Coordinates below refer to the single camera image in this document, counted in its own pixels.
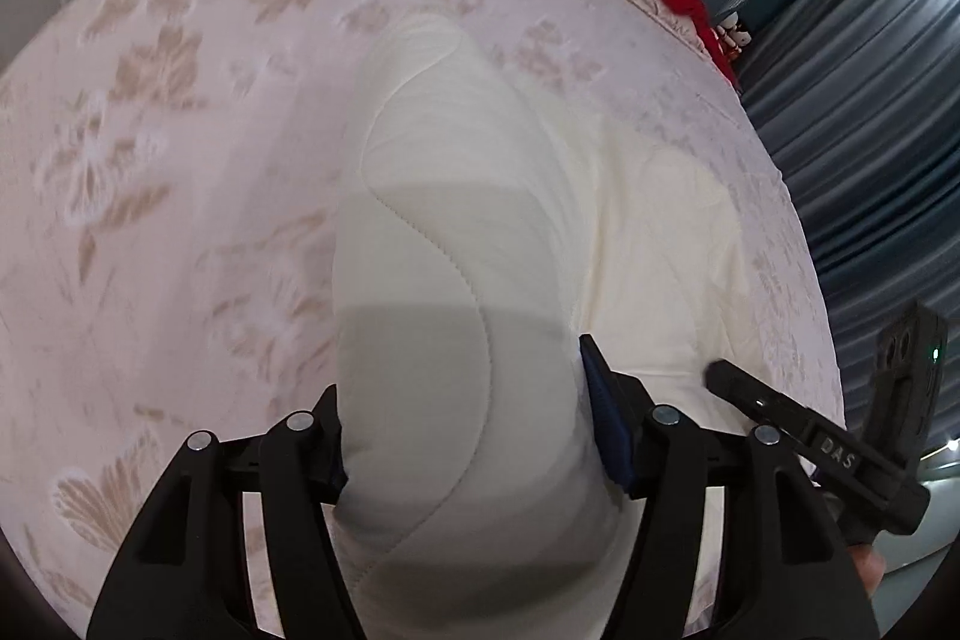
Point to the grey curtain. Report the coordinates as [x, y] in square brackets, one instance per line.
[862, 123]

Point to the cream quilted blanket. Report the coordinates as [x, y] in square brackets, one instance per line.
[465, 280]

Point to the bed with pink floral cover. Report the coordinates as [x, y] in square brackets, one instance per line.
[187, 197]

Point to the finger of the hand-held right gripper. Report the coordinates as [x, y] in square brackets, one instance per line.
[780, 415]

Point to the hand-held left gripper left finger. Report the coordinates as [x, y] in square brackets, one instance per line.
[319, 452]

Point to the plush toys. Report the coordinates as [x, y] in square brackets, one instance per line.
[733, 36]

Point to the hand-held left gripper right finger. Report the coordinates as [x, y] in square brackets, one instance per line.
[604, 407]

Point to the person's right hand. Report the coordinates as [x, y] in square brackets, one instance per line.
[868, 572]

